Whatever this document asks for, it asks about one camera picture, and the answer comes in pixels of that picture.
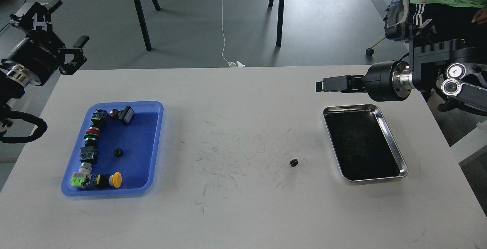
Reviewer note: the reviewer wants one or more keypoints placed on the black green contact block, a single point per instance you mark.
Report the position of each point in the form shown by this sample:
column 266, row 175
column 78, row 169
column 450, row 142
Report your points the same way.
column 89, row 154

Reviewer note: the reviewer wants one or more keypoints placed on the black table legs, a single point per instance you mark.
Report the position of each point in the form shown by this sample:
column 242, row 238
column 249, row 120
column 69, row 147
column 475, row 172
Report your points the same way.
column 142, row 22
column 277, row 9

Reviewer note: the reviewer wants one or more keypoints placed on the red green ringed button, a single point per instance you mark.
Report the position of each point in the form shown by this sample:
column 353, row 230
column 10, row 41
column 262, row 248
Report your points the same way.
column 91, row 137

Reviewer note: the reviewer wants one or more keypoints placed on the black table legs right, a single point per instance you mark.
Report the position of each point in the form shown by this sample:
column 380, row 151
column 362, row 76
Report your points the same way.
column 277, row 9

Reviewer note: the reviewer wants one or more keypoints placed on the white office chair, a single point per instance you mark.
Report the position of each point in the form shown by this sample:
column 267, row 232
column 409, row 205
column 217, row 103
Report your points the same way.
column 392, row 16

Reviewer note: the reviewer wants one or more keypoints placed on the silver metal tray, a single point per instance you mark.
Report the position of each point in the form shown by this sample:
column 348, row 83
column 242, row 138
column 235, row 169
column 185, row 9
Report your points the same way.
column 363, row 144

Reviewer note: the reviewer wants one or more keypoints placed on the small black gear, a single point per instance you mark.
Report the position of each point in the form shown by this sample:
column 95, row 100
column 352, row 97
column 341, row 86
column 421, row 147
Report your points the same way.
column 294, row 162
column 118, row 152

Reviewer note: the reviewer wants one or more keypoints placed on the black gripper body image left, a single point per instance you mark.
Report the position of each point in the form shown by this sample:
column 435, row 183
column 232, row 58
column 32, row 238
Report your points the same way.
column 39, row 53

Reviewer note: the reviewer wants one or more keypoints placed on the blue plastic tray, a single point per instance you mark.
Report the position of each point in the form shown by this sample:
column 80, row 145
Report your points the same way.
column 139, row 141

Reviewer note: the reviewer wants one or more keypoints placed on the green white switch block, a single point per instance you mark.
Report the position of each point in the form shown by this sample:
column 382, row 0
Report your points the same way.
column 81, row 179

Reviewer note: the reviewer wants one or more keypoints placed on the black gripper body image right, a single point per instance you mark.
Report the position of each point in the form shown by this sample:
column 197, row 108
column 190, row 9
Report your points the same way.
column 388, row 81

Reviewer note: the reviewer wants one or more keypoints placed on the person's second hand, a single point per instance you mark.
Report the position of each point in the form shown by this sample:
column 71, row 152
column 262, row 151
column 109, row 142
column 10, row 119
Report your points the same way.
column 480, row 17

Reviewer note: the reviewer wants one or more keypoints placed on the yellow mushroom push button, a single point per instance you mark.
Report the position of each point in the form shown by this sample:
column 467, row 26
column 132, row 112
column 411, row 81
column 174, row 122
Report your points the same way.
column 108, row 180

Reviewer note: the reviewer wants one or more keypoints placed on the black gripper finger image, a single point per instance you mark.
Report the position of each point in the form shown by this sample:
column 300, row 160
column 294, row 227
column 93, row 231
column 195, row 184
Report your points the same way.
column 35, row 16
column 343, row 84
column 78, row 56

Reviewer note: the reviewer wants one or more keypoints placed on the black square push button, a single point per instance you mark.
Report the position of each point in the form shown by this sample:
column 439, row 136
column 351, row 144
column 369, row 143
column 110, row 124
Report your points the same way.
column 124, row 116

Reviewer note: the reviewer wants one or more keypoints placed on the black table legs left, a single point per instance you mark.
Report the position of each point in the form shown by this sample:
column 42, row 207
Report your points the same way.
column 142, row 22

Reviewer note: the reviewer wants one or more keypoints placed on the person in green shirt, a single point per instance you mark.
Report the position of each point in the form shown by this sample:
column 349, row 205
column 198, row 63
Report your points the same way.
column 450, row 18

